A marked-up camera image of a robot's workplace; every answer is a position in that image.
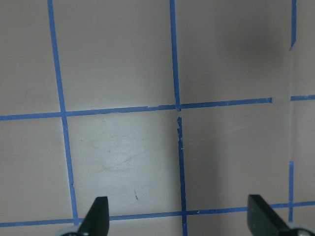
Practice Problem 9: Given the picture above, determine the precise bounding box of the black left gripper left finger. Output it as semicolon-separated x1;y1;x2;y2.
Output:
76;197;109;236

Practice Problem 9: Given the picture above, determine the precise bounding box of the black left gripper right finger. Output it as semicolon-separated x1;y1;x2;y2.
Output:
247;194;291;236

